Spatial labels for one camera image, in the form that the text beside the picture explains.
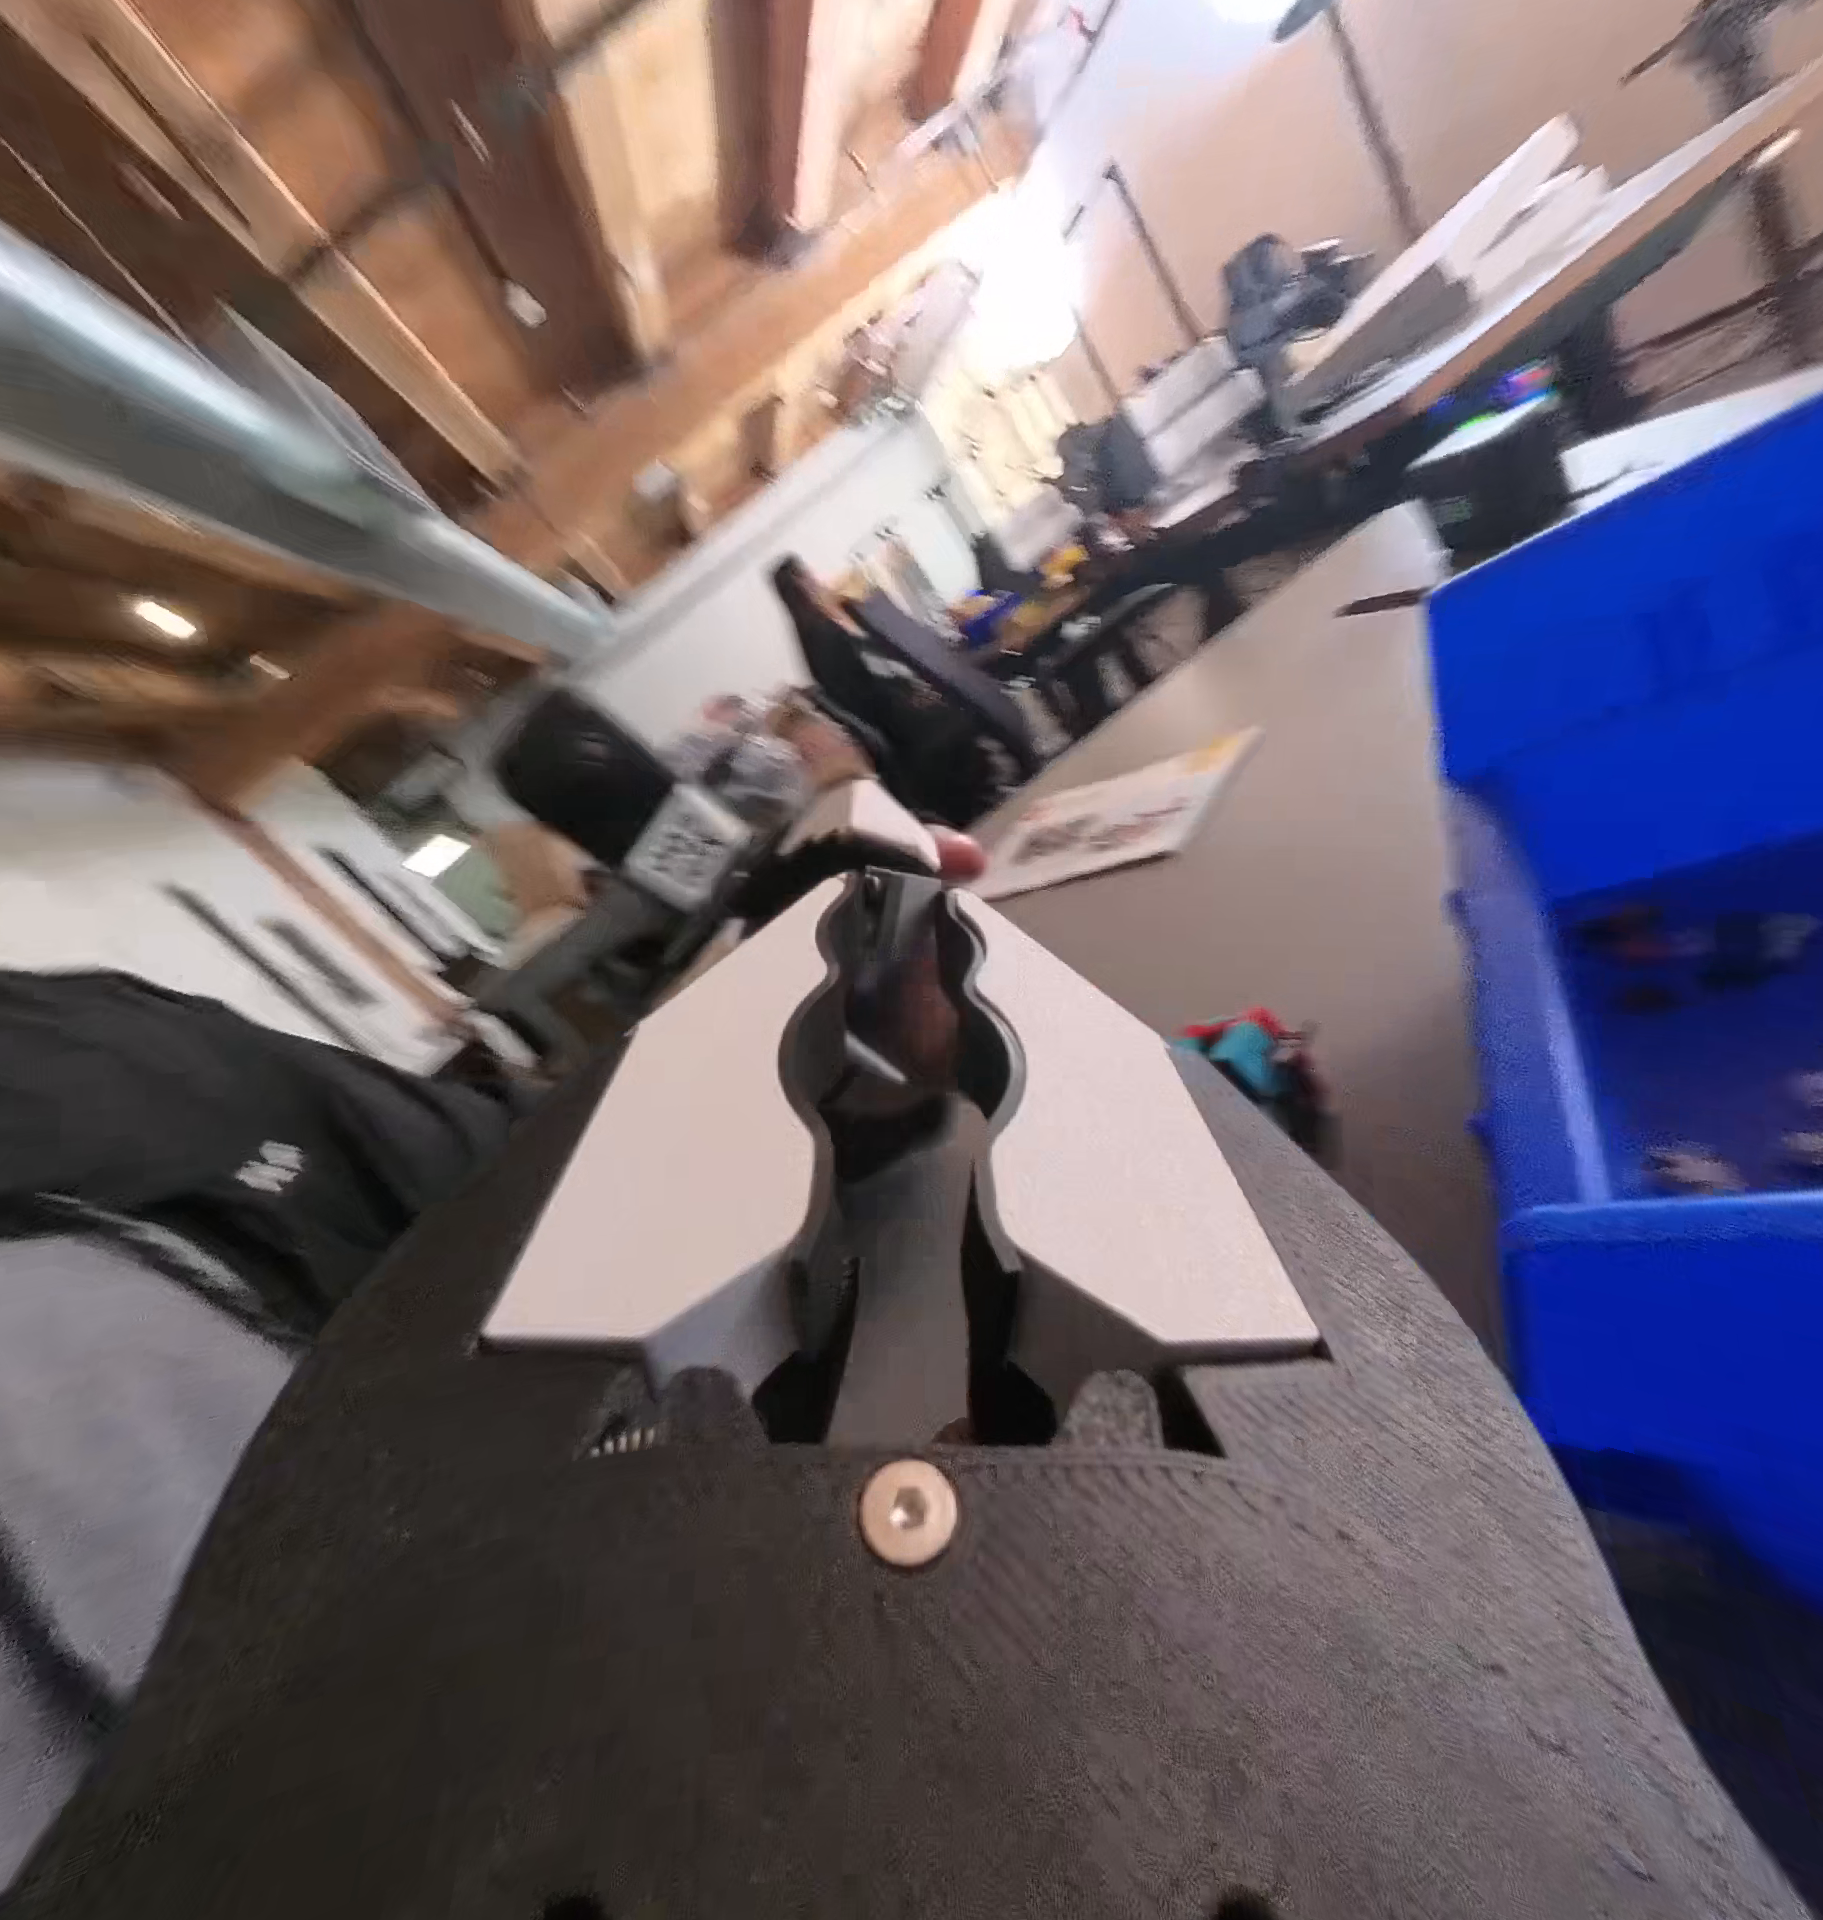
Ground wooden top work table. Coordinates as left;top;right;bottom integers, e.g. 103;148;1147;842
1270;44;1823;453

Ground grey desk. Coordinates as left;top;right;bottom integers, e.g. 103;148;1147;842
911;360;1823;1920

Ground silver ventilation duct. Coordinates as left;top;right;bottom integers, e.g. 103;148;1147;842
0;196;617;664

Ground grey sweatshirt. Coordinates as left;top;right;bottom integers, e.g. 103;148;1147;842
0;1222;329;1920

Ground blue plastic bin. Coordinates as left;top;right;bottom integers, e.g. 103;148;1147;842
1426;359;1823;1208
1500;1176;1823;1630

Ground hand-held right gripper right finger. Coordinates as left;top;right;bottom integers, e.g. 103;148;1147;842
940;889;1327;1443

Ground teal and black brick assembly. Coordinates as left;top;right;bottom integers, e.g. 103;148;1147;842
1171;1007;1327;1150

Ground black cube device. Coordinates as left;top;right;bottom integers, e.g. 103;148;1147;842
1415;403;1586;571

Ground stack of white flat boxes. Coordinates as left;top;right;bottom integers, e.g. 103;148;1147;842
1300;111;1623;409

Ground person's left forearm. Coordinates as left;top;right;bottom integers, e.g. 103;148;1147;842
0;967;530;1308

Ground black floor lamp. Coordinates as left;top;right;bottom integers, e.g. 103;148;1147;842
1270;0;1432;243

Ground pile of mixed toy bricks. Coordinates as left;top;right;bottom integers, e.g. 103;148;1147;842
1580;900;1823;1201

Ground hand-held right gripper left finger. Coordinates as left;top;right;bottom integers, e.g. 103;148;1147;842
483;872;865;1443

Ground printed instruction booklet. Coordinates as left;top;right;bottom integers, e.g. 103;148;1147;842
971;727;1262;904

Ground white and black robot unit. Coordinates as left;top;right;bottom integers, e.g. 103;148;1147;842
1120;337;1272;468

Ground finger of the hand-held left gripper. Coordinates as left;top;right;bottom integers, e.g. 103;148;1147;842
785;780;948;886

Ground black office chair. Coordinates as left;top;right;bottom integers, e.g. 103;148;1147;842
773;556;1046;826

